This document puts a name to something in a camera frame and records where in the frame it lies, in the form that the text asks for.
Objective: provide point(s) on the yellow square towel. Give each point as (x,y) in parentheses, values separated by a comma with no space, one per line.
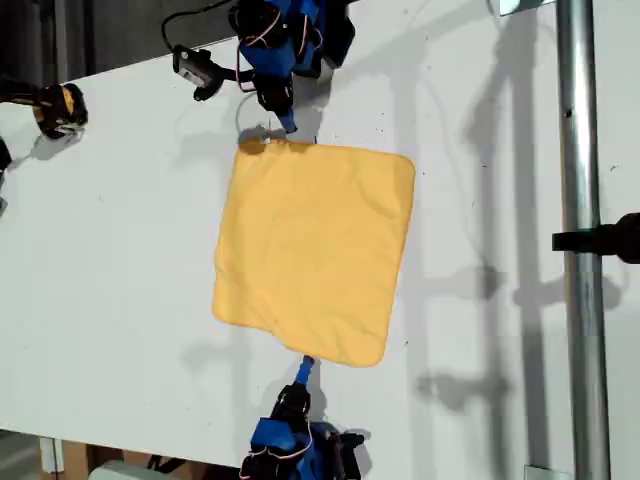
(310,250)

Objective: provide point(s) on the white bin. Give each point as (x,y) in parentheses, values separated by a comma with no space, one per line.
(120,472)

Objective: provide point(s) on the white table leg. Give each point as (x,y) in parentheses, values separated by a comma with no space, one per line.
(50,455)

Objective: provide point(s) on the black object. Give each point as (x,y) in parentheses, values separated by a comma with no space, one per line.
(4,155)

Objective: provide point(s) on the black clamp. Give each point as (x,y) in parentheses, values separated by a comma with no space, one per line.
(610,240)

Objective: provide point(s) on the black camera stalk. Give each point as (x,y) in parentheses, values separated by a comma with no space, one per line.
(235,74)
(352,438)

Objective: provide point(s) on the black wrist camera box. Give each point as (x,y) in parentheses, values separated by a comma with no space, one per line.
(192,64)
(345,462)

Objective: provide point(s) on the steel post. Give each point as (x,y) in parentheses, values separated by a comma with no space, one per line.
(582,250)

